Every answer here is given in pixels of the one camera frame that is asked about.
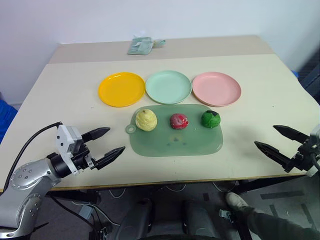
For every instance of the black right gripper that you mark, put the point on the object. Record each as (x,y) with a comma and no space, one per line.
(303,156)

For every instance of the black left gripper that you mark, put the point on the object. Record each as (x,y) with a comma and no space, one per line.
(83,158)

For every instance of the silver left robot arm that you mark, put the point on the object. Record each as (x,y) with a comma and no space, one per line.
(27,175)

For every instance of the yellow pear-shaped fruit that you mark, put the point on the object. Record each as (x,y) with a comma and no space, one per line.
(146,120)

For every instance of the yellow plate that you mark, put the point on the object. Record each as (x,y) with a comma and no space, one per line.
(121,89)

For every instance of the green toy vegetable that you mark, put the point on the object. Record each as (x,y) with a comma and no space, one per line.
(210,120)

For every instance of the pink plate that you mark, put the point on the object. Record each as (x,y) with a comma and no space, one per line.
(216,89)

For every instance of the mint green plate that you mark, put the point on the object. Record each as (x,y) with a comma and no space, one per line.
(168,87)

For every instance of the grey power adapter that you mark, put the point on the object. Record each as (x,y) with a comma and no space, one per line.
(86,212)

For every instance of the translucent green cutting mat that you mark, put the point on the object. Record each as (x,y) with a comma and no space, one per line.
(175,146)

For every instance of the small blue object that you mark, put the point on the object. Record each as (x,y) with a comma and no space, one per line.
(295,73)

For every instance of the white shoe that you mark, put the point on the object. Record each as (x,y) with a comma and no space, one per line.
(236,200)

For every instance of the dark slatted furniture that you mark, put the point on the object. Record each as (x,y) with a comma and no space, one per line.
(311,75)

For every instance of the red apple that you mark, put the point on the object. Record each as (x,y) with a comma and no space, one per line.
(179,121)

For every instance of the dark rounded shape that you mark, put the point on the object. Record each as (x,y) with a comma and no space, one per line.
(135,220)

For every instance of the dark trouser leg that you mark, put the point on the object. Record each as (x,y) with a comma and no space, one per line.
(272,225)

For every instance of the blue plastic crate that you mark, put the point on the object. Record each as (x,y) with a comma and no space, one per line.
(6,117)

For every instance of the pale green packet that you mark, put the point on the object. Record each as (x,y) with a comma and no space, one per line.
(140,46)

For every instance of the small pale green container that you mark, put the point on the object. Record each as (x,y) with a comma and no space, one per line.
(159,43)

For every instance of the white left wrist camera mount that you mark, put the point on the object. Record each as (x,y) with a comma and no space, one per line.
(65,137)

